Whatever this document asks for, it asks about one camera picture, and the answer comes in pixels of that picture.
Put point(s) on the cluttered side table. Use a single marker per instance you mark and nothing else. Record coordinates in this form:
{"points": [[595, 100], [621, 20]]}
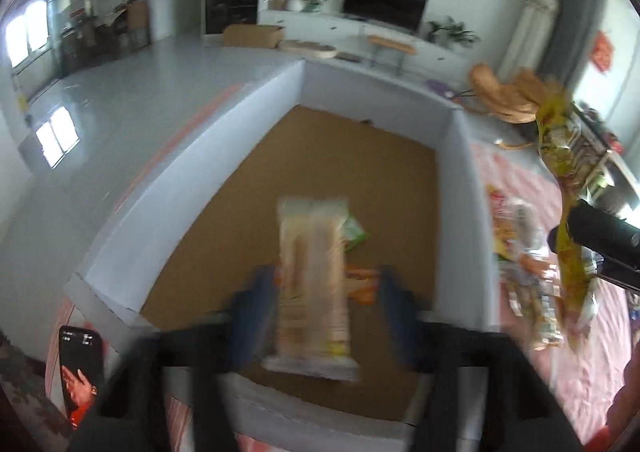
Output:
{"points": [[607, 182]]}

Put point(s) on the white cardboard box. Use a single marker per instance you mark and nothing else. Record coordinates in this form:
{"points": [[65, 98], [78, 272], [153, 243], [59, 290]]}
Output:
{"points": [[261, 182]]}

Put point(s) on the green potted plant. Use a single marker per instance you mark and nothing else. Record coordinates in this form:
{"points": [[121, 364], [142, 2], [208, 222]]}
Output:
{"points": [[448, 33]]}

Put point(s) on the brown cardboard box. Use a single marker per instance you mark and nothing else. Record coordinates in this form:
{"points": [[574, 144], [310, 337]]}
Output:
{"points": [[252, 36]]}

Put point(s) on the beige cracker packet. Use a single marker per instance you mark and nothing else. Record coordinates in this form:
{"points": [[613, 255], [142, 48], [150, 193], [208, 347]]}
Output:
{"points": [[312, 336]]}

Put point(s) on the yellow snack bag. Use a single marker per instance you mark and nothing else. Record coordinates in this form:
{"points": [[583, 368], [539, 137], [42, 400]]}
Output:
{"points": [[553, 149]]}

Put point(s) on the yellow red candy bag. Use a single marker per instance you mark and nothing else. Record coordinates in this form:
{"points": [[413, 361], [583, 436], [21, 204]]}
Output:
{"points": [[502, 226]]}

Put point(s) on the smartphone with red screen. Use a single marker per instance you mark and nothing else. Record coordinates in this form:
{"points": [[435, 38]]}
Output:
{"points": [[82, 369]]}

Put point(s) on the black television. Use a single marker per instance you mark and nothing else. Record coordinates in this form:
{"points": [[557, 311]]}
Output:
{"points": [[405, 14]]}

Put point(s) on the orange lounge chair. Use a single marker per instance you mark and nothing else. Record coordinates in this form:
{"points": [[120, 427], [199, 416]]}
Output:
{"points": [[515, 102]]}

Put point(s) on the clear bag of snacks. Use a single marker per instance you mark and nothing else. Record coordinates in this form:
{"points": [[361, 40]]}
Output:
{"points": [[533, 284]]}

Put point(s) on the red wall hanging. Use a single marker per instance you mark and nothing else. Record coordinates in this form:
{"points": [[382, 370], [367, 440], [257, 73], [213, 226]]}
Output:
{"points": [[602, 52]]}

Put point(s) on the white standing air conditioner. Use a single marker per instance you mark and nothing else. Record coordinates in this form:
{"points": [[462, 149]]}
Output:
{"points": [[530, 38]]}

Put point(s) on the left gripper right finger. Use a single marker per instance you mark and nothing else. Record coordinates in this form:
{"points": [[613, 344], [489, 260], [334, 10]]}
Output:
{"points": [[520, 412]]}

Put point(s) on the green snack packet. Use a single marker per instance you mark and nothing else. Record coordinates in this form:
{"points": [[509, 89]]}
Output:
{"points": [[352, 233]]}

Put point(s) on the small wooden bench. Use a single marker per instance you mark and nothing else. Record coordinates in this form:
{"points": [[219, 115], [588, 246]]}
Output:
{"points": [[380, 43]]}

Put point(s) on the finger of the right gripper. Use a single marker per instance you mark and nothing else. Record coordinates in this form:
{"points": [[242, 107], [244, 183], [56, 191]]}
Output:
{"points": [[619, 274], [603, 233]]}

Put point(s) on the person's right hand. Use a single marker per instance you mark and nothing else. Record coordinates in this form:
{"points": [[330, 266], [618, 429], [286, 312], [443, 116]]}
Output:
{"points": [[624, 406]]}

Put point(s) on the white tv cabinet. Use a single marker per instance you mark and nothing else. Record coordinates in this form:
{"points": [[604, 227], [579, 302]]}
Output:
{"points": [[350, 36]]}

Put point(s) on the grey curtain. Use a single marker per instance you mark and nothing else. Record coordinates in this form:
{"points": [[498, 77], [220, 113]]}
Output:
{"points": [[571, 40]]}

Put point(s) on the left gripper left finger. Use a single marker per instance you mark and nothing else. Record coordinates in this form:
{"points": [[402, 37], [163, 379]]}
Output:
{"points": [[130, 413]]}

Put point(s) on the brown nut snack bag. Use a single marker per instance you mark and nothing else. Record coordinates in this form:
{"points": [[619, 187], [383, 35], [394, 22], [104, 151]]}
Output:
{"points": [[361, 285]]}

